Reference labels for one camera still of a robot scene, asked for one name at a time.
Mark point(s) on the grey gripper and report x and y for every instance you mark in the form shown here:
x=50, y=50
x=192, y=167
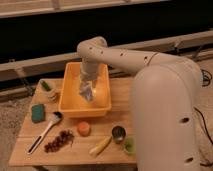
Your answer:
x=88, y=76

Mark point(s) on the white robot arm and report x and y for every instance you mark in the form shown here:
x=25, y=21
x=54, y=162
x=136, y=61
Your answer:
x=162, y=99

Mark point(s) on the yellow plastic tray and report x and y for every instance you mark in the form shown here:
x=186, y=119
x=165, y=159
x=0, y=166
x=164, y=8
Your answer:
x=72, y=104

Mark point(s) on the small beige toy stack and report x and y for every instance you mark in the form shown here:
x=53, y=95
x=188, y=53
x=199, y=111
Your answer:
x=52, y=95

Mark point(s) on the green pickle toy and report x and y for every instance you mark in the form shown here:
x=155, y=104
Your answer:
x=45, y=85

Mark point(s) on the white dish brush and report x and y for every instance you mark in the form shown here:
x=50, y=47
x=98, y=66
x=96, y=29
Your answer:
x=54, y=119

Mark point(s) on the bunch of dark grapes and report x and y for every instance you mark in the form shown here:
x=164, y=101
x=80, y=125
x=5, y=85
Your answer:
x=65, y=137

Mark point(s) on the metal cup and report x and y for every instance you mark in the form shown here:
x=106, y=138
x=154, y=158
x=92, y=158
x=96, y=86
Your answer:
x=118, y=134

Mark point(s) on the green sponge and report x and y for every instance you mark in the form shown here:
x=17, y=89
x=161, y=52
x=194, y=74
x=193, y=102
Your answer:
x=38, y=113

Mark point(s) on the yellow corn cob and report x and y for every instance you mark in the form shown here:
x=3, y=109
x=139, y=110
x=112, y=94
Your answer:
x=98, y=148

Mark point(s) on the green cup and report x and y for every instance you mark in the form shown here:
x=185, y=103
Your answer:
x=128, y=146

